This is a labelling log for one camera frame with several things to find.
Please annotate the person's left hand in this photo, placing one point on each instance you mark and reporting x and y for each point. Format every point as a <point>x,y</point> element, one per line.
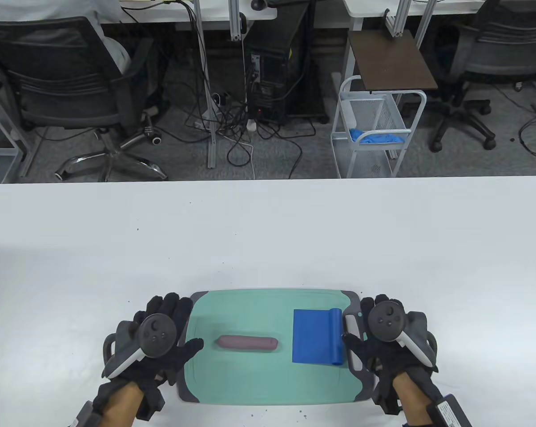
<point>170,307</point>

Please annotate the person's right hand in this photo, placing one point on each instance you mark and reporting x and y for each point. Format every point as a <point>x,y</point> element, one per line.
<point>379,356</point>

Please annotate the grey tracking controller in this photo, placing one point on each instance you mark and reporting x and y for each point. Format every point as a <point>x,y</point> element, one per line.
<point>154,333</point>
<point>385,320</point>

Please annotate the blue plastic scraper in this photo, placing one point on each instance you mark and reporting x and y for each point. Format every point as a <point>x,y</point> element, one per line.
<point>314,338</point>

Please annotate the mauve plasticine roll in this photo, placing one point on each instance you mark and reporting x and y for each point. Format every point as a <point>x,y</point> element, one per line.
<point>247,343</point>

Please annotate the person's right forearm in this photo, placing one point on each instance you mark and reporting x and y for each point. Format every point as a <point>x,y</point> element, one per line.
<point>412,396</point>

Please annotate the person's left forearm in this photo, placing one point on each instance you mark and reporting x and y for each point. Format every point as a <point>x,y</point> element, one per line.
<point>121,407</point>

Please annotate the green cutting board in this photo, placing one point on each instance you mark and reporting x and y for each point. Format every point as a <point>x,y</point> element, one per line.
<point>250,378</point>

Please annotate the blue cloth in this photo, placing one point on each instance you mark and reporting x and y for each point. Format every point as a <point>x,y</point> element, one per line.
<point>376,138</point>

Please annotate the black mesh office chair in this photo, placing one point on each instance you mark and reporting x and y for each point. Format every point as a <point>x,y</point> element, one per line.
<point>72,89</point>

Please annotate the black computer tower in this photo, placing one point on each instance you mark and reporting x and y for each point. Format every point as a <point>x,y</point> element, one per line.
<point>272,71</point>

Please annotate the dark brown board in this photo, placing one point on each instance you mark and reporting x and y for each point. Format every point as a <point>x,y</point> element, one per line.
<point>390,62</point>

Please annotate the white desk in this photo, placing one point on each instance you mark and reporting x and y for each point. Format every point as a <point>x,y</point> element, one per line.
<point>370,6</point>
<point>223,13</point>

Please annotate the black computer mouse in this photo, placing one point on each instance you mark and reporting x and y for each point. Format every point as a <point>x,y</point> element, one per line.
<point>258,4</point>

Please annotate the grey mesh office chair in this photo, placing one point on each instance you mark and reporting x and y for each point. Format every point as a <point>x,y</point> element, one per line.
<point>494,53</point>

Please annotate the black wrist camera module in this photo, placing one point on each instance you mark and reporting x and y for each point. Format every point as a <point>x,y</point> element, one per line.
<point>450,411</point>
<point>84,416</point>

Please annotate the white metal frame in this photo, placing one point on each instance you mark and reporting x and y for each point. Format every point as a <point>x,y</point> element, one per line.
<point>1,151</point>

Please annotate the aluminium profile post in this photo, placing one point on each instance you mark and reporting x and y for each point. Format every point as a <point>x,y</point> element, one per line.
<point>236,22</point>
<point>399,22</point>
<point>424,26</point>

